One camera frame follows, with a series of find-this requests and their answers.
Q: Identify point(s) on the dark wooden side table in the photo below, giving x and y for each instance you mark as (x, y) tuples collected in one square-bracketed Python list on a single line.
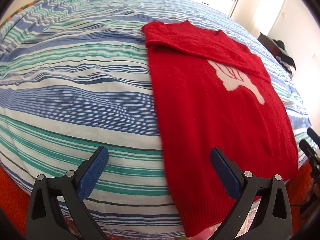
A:
[(270, 45)]

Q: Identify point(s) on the dark clothes pile on table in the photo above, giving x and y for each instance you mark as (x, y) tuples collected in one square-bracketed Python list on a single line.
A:
[(284, 59)]

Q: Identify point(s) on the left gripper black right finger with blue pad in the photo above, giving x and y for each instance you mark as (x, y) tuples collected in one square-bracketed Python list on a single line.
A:
[(261, 209)]

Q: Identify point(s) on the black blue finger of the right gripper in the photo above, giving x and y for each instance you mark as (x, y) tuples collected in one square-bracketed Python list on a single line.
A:
[(310, 152)]

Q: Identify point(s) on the red knit sweater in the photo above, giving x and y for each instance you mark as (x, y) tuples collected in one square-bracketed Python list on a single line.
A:
[(211, 91)]

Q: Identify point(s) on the blue green striped bedspread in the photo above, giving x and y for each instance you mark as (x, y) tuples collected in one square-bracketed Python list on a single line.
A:
[(75, 76)]

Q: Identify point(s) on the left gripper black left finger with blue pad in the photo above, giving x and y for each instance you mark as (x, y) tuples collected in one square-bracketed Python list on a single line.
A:
[(56, 208)]

